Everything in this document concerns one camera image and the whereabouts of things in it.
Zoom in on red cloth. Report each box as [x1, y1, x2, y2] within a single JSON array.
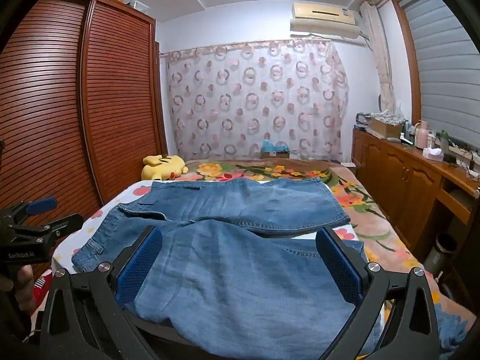
[[34, 272, 53, 293]]

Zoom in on white power strip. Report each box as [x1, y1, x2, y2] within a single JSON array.
[[448, 144, 480, 158]]

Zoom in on open cardboard box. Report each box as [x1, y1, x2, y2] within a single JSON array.
[[369, 117, 404, 138]]

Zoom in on yellow plush toy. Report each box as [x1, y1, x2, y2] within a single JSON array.
[[141, 154, 189, 181]]

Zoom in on pink thermos jug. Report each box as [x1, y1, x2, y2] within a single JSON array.
[[414, 121, 430, 148]]

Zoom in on wooden slatted wardrobe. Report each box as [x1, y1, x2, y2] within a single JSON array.
[[0, 0, 169, 308]]

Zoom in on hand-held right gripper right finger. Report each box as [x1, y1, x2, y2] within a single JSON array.
[[316, 226, 439, 360]]

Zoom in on beige tied curtain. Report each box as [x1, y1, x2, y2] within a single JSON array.
[[360, 1, 397, 115]]

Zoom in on person's left hand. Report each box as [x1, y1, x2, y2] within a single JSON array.
[[11, 264, 40, 310]]

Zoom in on floral blanket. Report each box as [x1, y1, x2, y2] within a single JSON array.
[[184, 159, 477, 346]]

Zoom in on beige air conditioner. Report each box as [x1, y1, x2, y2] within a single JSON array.
[[289, 2, 361, 40]]

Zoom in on wooden window frame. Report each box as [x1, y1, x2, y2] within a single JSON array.
[[377, 0, 480, 151]]

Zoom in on white strawberry print sheet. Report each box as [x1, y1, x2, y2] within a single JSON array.
[[52, 179, 394, 331]]

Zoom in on grey window blind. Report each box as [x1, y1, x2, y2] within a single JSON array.
[[398, 0, 480, 151]]

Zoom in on wooden sideboard cabinet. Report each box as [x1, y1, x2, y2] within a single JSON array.
[[352, 127, 480, 267]]

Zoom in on blue denim pants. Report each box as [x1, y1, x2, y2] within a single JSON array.
[[71, 177, 479, 360]]

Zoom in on grey trash bin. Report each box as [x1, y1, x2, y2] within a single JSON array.
[[425, 233, 457, 274]]

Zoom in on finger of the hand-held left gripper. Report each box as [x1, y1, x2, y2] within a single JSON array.
[[2, 197, 58, 226], [7, 214, 84, 239]]

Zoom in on ring patterned curtain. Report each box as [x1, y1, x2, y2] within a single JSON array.
[[159, 38, 350, 163]]

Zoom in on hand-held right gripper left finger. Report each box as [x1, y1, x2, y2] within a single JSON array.
[[39, 226, 177, 360]]

